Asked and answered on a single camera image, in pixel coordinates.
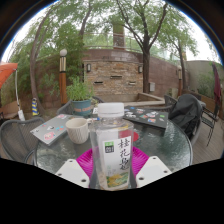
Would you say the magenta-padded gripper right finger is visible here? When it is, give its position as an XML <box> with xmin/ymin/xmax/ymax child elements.
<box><xmin>128</xmin><ymin>145</ymin><xmax>173</xmax><ymax>190</ymax></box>

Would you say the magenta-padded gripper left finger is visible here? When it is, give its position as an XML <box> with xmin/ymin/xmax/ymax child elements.
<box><xmin>54</xmin><ymin>146</ymin><xmax>98</xmax><ymax>189</ymax></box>

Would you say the clear white-capped drink bottle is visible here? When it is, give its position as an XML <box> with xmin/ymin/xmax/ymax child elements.
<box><xmin>89</xmin><ymin>102</ymin><xmax>135</xmax><ymax>191</ymax></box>

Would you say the white ribbed mug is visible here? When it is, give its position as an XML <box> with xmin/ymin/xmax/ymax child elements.
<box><xmin>65</xmin><ymin>117</ymin><xmax>90</xmax><ymax>145</ymax></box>

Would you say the silver laptop with stickers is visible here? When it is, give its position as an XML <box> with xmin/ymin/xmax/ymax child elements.
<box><xmin>29</xmin><ymin>113</ymin><xmax>76</xmax><ymax>146</ymax></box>

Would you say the blue yellow striped bollard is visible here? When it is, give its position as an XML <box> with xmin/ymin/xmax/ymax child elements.
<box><xmin>31</xmin><ymin>97</ymin><xmax>40</xmax><ymax>117</ymax></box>

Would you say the green plant in blue pot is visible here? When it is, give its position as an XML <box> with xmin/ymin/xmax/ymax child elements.
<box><xmin>65</xmin><ymin>77</ymin><xmax>95</xmax><ymax>117</ymax></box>

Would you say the black metal patio chair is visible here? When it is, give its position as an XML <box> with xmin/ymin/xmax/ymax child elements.
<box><xmin>201</xmin><ymin>103</ymin><xmax>221</xmax><ymax>146</ymax></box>

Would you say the dark-trunked forked tree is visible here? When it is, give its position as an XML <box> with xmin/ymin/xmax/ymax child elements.
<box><xmin>113</xmin><ymin>0</ymin><xmax>171</xmax><ymax>94</ymax></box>

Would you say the maroon folded patio umbrella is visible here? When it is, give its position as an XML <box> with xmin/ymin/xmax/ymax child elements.
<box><xmin>212</xmin><ymin>63</ymin><xmax>222</xmax><ymax>108</ymax></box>

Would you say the orange canopy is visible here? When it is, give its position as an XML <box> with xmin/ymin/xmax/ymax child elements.
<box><xmin>0</xmin><ymin>61</ymin><xmax>19</xmax><ymax>89</ymax></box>

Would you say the wooden globe lamp post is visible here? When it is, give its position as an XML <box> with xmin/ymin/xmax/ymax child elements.
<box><xmin>58</xmin><ymin>48</ymin><xmax>69</xmax><ymax>106</ymax></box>
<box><xmin>177</xmin><ymin>64</ymin><xmax>184</xmax><ymax>98</ymax></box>

